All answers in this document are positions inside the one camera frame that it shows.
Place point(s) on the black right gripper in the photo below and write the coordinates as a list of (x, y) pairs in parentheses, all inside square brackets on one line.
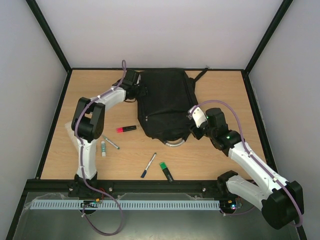
[(197, 131)]

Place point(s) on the black student backpack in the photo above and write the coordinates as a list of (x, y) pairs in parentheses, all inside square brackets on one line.
[(164, 98)]

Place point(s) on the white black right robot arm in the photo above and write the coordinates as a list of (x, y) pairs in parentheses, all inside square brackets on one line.
[(280, 201)]

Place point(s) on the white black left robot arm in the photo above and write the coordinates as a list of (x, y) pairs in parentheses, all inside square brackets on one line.
[(88, 125)]

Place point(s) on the green black highlighter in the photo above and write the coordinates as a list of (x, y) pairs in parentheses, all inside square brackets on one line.
[(166, 172)]

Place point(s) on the blue capped white marker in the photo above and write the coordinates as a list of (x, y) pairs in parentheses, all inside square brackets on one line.
[(148, 165)]

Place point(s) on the pink black highlighter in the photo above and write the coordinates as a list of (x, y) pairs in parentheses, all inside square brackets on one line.
[(126, 129)]

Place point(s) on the white green glue stick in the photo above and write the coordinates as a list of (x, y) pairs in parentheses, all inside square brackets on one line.
[(103, 148)]

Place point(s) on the beige fabric pencil roll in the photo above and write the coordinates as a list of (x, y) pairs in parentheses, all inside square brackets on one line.
[(71, 135)]

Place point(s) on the light blue slotted cable duct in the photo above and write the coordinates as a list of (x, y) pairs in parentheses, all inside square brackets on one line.
[(197, 205)]

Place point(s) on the black aluminium frame rail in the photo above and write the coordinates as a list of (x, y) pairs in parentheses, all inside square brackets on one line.
[(204, 188)]

